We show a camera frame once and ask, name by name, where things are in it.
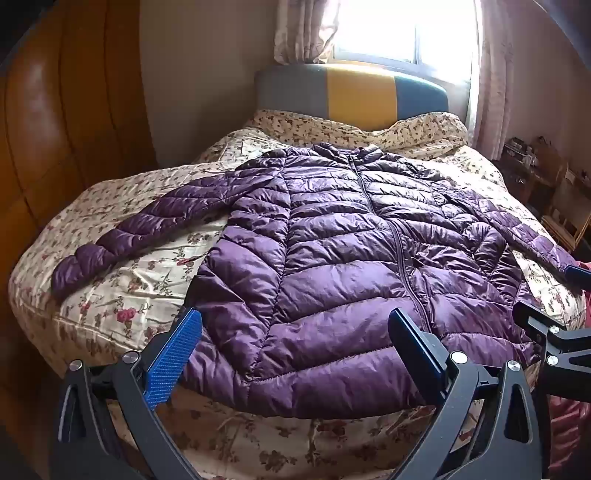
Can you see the light wooden rack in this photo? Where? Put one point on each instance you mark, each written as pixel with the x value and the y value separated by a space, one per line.
pixel 568 207

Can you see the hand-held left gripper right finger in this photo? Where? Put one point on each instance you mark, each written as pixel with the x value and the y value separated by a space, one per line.
pixel 429 364

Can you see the small floral print duvet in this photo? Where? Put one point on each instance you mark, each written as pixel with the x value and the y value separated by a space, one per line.
pixel 415 131

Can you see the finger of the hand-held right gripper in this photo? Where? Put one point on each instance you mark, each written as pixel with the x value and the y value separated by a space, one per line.
pixel 542 325
pixel 579 276

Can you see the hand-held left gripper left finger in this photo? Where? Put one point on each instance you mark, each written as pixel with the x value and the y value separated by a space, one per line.
pixel 173 355

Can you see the bed with floral duvet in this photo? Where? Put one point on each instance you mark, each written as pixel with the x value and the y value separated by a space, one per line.
pixel 138 277

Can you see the purple puffer jacket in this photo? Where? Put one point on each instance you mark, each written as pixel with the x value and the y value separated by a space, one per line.
pixel 323 258

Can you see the cluttered side table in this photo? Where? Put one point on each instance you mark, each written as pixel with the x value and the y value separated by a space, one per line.
pixel 526 166

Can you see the grey yellow blue headboard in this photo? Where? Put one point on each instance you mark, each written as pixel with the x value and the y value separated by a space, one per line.
pixel 360 97

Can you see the brown wooden wardrobe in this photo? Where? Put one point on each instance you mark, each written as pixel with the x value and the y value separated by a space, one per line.
pixel 69 138

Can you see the long pink curtain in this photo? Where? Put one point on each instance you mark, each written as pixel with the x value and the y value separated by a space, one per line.
pixel 491 78

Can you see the short pink curtain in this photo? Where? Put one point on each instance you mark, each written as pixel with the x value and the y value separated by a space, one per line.
pixel 302 30

